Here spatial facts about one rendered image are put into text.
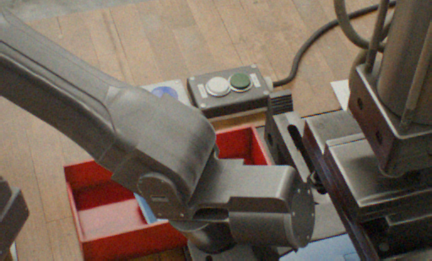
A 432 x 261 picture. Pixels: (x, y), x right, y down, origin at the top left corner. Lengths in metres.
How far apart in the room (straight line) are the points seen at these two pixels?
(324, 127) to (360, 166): 0.09
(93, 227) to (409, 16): 0.56
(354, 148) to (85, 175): 0.41
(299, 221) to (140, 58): 0.60
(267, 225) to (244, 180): 0.04
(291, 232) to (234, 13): 0.69
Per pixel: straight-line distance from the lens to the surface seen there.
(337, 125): 0.89
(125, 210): 1.10
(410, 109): 0.69
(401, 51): 0.68
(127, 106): 0.71
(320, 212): 1.01
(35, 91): 0.71
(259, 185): 0.72
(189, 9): 1.36
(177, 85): 1.20
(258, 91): 1.20
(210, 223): 0.76
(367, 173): 0.80
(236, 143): 1.13
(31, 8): 2.77
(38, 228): 1.10
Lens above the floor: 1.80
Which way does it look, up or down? 48 degrees down
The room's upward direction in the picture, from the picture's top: 3 degrees clockwise
